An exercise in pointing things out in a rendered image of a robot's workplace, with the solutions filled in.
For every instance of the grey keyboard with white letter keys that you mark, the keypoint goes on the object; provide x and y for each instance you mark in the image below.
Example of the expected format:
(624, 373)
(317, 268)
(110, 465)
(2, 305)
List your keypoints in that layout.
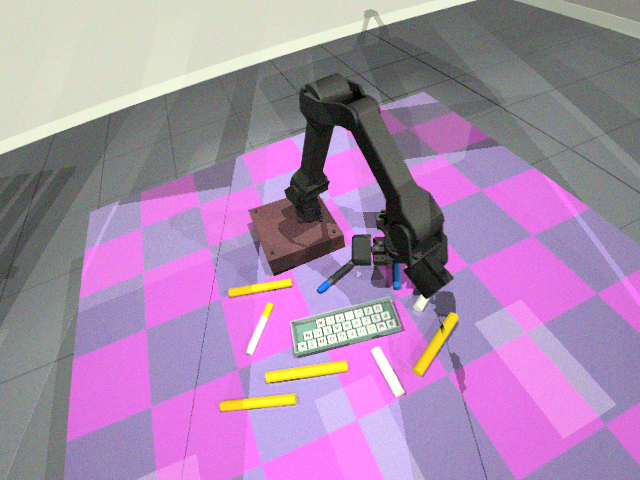
(344, 327)

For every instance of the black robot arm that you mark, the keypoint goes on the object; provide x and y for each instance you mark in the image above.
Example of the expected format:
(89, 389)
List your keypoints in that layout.
(412, 221)

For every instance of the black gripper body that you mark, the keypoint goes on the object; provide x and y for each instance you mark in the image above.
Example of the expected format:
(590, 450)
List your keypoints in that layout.
(361, 251)

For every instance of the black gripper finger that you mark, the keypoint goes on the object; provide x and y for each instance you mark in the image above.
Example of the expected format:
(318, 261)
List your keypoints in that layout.
(376, 240)

